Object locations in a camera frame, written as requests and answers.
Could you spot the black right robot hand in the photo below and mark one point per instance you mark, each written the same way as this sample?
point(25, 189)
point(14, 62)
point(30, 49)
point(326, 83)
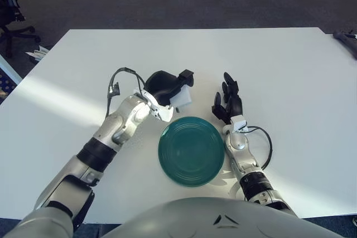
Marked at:
point(235, 105)

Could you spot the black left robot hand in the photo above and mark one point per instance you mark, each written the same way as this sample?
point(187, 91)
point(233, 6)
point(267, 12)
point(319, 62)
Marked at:
point(161, 86)

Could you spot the white charger block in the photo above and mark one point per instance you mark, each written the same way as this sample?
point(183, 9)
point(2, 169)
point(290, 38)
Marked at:
point(182, 98)

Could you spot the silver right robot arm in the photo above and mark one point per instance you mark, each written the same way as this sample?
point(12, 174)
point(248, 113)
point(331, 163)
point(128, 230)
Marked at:
point(238, 143)

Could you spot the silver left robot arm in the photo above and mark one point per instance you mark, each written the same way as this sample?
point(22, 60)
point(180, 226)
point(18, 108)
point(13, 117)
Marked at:
point(125, 118)

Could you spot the green round plate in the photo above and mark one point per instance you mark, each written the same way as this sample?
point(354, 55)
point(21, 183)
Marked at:
point(191, 151)

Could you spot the grey robot torso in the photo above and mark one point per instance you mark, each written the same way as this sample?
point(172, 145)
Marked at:
point(195, 221)

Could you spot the white papers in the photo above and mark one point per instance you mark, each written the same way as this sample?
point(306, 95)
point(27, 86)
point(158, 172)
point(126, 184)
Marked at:
point(39, 52)

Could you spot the dark grey power strip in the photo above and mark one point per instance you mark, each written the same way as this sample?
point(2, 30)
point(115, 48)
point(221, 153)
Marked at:
point(348, 43)

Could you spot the white framed blue board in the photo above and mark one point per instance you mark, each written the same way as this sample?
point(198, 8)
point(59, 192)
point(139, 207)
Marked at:
point(7, 79)

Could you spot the black office chair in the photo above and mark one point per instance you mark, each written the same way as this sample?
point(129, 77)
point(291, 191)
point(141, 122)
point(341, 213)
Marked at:
point(8, 12)

